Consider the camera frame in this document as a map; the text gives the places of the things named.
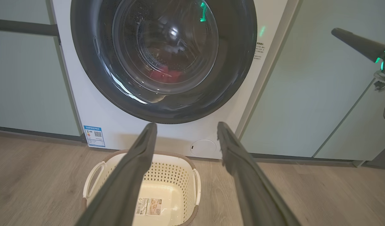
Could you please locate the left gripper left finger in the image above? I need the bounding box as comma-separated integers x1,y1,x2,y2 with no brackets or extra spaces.
75,122,157,226

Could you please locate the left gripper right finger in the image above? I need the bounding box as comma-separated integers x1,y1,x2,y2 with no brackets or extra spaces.
217,122,301,226

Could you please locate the red smooth fabric garment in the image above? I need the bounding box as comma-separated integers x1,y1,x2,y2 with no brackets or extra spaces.
149,66,183,83

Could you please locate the washing machine glass door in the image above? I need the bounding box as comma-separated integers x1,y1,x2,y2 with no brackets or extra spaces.
70,0,258,124

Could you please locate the white front-load washing machine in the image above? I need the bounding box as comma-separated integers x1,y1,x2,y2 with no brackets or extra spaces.
51,0,300,159

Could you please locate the paper label inside basket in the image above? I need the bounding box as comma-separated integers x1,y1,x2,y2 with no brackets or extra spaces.
135,197,163,216

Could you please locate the white perforated laundry basket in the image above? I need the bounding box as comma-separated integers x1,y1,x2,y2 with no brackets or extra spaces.
82,150,202,226

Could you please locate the blue energy label sticker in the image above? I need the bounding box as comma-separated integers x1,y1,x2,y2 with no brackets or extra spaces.
83,126,106,148

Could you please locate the round white filter cover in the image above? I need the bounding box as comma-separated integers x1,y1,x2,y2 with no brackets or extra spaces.
190,139,217,157

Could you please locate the small printed text label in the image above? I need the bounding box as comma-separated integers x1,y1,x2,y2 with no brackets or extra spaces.
254,42,266,60

